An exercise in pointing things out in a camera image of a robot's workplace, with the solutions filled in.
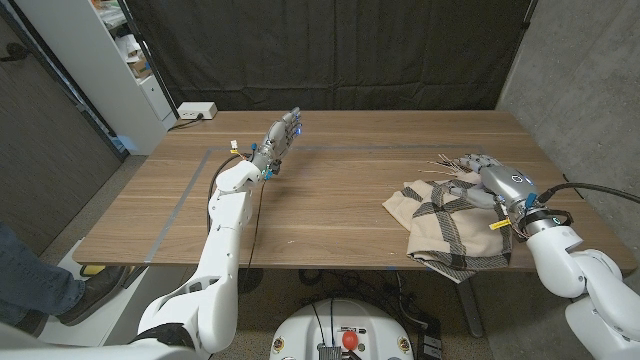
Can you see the small cardboard box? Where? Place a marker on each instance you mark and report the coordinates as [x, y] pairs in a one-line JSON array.
[[140, 67]]

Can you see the white robot torso base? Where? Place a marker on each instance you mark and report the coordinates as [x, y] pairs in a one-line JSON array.
[[300, 330]]

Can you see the person's leg in jeans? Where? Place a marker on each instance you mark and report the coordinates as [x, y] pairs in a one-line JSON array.
[[30, 280]]

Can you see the black backdrop stand pole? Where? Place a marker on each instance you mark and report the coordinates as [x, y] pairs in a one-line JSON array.
[[529, 15], [149, 60]]

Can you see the white shelf cabinet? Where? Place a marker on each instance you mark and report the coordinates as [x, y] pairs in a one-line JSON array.
[[95, 75]]

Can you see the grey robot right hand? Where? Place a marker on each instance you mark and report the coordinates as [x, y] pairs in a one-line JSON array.
[[510, 187]]

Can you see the round black floor fan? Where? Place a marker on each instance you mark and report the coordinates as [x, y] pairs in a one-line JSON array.
[[254, 280]]

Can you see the beige plaid scarf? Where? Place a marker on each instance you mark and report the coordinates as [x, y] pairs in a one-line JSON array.
[[450, 235]]

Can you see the black floor power strip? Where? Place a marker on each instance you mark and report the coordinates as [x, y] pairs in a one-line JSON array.
[[430, 345]]

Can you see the dark leather shoe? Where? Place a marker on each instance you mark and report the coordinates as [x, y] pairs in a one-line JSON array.
[[27, 327], [95, 295]]

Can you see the red emergency stop button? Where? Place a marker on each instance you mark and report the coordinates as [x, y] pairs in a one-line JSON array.
[[350, 340]]

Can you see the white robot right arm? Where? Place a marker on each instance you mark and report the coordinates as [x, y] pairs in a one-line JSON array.
[[560, 255]]

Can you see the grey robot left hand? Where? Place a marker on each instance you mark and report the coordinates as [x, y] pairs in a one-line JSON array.
[[277, 142]]

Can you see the white power outlet box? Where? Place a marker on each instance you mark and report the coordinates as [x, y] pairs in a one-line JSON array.
[[197, 110]]

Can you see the grey table leg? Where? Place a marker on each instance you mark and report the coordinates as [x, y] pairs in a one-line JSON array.
[[470, 310]]

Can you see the black backdrop curtain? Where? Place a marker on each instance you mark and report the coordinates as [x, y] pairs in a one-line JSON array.
[[325, 50]]

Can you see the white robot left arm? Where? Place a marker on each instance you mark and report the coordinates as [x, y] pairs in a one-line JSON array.
[[225, 260]]

